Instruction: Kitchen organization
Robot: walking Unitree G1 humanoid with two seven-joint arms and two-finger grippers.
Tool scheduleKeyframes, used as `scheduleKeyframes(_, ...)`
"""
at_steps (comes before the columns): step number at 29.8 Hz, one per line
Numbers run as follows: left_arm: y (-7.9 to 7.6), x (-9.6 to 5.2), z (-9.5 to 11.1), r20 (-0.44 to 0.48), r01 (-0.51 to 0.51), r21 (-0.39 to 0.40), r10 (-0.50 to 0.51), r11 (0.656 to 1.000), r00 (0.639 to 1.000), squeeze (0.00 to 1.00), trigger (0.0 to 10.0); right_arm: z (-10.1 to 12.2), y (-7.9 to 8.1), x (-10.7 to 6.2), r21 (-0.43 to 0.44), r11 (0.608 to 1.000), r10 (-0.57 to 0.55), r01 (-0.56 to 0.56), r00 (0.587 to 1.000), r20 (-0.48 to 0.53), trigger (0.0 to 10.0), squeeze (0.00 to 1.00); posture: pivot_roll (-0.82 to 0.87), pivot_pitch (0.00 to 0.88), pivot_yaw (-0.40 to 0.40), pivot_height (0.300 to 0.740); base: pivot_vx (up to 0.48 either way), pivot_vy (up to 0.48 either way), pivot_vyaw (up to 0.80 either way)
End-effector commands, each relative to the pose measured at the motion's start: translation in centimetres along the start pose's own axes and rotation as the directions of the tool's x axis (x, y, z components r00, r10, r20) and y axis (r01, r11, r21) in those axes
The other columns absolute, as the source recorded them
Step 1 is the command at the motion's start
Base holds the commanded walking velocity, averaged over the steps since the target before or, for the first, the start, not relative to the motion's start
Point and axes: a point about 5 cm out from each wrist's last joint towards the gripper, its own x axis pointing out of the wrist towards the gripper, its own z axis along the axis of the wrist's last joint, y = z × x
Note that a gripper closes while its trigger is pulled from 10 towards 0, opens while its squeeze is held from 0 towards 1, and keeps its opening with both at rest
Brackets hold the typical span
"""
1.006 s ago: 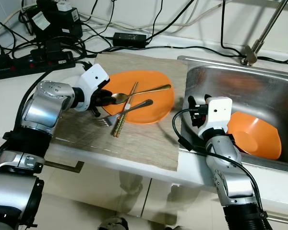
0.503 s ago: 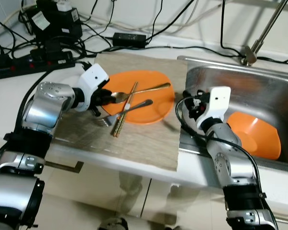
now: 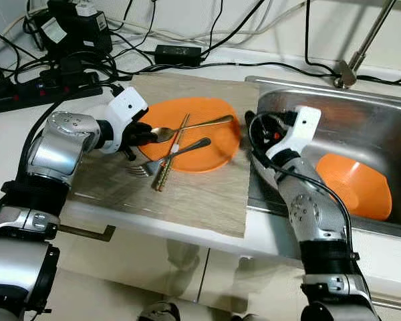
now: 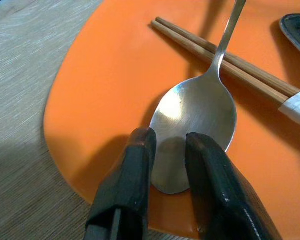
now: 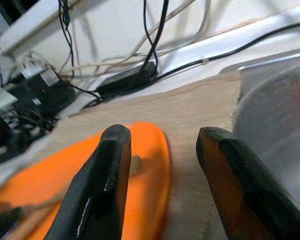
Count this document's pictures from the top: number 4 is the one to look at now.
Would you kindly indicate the orange plastic plate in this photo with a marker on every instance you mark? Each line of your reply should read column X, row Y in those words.
column 102, row 100

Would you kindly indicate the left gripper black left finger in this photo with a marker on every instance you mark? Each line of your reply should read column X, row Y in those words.
column 125, row 187

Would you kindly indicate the beige woven placemat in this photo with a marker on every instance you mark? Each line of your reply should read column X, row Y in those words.
column 20, row 100

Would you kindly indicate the silver metal spoon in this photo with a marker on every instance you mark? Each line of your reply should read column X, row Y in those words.
column 195, row 105

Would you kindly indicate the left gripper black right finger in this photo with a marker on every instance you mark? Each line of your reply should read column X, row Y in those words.
column 215, row 187

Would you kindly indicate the silver metal fork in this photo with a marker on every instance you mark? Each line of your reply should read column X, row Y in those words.
column 297, row 30

